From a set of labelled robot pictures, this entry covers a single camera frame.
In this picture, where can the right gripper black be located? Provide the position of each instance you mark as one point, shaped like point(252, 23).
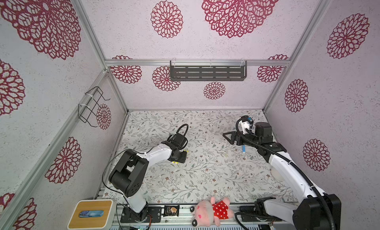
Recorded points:
point(238, 138)

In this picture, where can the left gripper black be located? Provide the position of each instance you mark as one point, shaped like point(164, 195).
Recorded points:
point(183, 158)

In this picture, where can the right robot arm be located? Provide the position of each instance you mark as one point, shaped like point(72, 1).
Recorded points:
point(317, 210)

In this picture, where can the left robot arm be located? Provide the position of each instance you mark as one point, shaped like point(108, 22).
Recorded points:
point(129, 172)

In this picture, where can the small dark snack packet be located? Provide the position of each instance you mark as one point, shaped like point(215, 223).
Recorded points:
point(171, 210)

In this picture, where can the pink pig plush toy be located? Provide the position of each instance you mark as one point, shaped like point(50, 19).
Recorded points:
point(209, 212)

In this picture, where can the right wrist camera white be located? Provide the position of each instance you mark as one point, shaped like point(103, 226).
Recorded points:
point(246, 124)

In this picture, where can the dark grey wall shelf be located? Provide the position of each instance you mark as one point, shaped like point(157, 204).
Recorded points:
point(208, 73)

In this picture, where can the black wire wall rack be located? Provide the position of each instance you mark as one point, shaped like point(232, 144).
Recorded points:
point(88, 109)

